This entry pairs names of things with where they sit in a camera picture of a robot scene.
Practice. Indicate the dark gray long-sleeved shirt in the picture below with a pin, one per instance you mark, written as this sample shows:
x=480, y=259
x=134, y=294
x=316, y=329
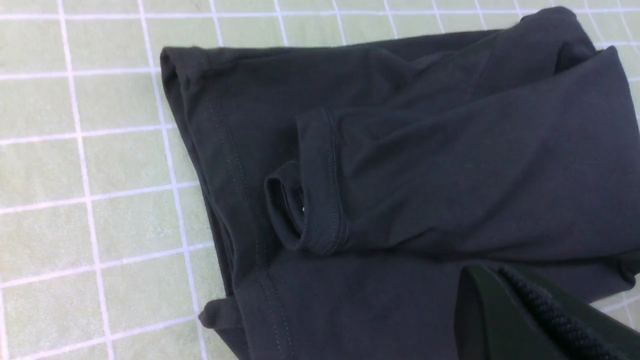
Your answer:
x=347, y=187

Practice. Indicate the light green checkered table mat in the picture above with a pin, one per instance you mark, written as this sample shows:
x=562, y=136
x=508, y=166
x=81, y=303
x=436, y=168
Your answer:
x=106, y=251

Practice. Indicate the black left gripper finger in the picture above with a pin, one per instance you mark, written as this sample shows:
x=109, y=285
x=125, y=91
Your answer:
x=515, y=314

